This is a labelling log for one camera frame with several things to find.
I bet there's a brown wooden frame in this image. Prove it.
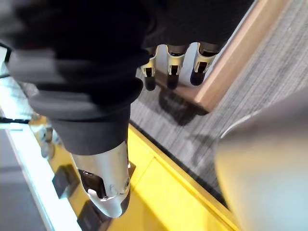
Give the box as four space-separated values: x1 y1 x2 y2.
154 0 291 114

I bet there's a right robot hand black cloth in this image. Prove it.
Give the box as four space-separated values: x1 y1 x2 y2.
0 0 256 218

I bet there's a black plastic housing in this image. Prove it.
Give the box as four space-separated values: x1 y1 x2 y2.
52 164 80 199
77 199 114 231

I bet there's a grey metal part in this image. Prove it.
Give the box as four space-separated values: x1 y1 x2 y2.
39 126 57 159

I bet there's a silver robot leg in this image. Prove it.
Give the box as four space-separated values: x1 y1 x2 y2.
215 95 308 231

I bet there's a white shelf rail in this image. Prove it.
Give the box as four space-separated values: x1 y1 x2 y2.
0 79 81 231

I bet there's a yellow metal shelf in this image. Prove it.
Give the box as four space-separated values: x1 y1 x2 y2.
28 115 241 231

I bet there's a black cable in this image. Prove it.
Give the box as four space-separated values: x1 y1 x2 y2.
0 116 32 124

